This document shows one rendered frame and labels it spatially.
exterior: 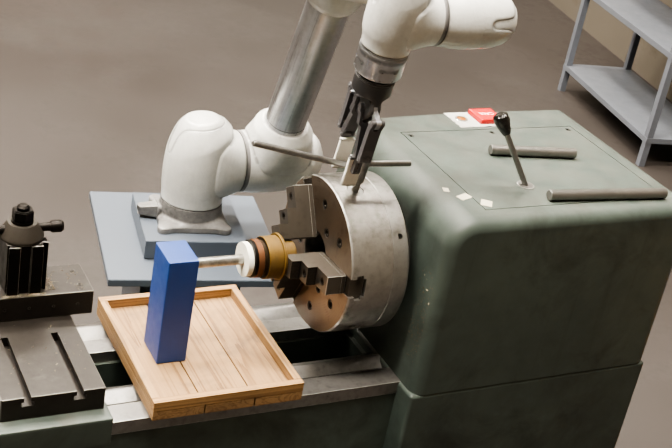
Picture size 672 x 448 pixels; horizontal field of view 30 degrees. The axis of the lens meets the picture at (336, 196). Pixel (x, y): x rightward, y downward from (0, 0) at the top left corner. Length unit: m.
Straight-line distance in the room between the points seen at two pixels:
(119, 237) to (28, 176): 1.94
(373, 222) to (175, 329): 0.43
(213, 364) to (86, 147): 2.93
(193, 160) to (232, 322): 0.54
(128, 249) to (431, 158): 0.86
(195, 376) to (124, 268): 0.63
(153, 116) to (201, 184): 2.67
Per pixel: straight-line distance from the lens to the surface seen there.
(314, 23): 2.79
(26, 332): 2.33
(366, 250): 2.34
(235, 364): 2.45
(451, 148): 2.62
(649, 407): 4.35
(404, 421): 2.54
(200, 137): 2.96
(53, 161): 5.14
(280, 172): 3.04
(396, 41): 2.15
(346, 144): 2.35
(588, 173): 2.67
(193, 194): 3.01
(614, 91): 6.69
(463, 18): 2.19
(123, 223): 3.16
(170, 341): 2.40
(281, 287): 2.51
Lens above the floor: 2.27
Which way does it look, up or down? 26 degrees down
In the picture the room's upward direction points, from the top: 11 degrees clockwise
